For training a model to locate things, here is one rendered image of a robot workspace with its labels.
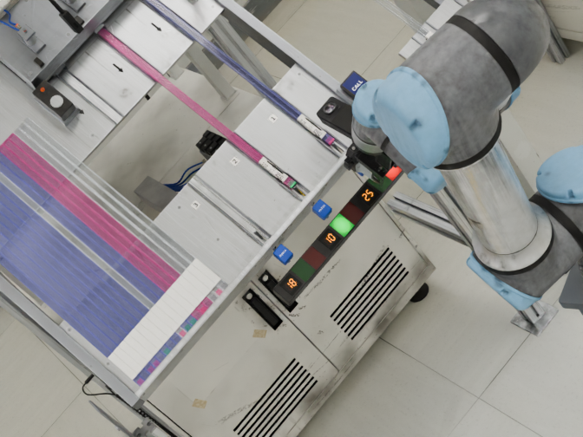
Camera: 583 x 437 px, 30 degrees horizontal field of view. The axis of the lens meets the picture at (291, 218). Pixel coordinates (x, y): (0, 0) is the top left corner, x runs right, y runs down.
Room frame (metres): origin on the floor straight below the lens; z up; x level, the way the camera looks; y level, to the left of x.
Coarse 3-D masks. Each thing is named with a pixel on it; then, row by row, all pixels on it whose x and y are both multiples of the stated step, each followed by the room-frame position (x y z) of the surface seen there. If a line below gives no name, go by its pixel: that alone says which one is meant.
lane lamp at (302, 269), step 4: (300, 260) 1.57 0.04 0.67; (296, 264) 1.57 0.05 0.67; (300, 264) 1.57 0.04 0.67; (304, 264) 1.56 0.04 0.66; (308, 264) 1.56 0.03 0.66; (292, 268) 1.57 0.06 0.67; (296, 268) 1.57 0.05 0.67; (300, 268) 1.56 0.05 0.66; (304, 268) 1.56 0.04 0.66; (308, 268) 1.56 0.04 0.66; (312, 268) 1.55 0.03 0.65; (296, 272) 1.56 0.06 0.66; (300, 272) 1.56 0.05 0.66; (304, 272) 1.56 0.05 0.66; (308, 272) 1.55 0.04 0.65; (312, 272) 1.55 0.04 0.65; (300, 276) 1.55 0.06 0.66; (304, 276) 1.55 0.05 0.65; (308, 276) 1.55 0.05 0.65; (304, 280) 1.55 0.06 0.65
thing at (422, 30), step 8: (376, 0) 1.77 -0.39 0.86; (384, 0) 1.76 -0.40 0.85; (384, 8) 1.76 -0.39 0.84; (392, 8) 1.74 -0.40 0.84; (400, 16) 1.73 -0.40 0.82; (408, 16) 1.72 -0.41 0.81; (408, 24) 1.72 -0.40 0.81; (416, 24) 1.70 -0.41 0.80; (416, 32) 1.70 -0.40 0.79; (424, 32) 1.69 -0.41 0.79
